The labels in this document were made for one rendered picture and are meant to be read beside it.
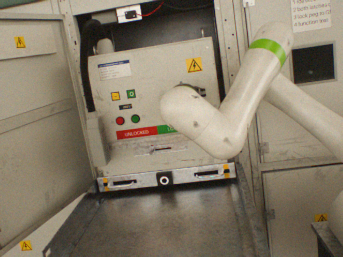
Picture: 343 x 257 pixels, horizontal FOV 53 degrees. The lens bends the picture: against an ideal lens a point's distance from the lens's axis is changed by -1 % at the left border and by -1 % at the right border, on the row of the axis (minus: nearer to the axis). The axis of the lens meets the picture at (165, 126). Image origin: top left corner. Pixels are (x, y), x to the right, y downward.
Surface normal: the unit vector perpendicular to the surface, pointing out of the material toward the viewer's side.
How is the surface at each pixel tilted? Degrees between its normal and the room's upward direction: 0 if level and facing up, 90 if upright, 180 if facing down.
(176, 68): 90
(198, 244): 0
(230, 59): 90
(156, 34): 90
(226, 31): 90
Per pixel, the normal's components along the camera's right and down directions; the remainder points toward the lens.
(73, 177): 0.92, -0.06
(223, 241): -0.15, -0.96
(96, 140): -0.10, 0.24
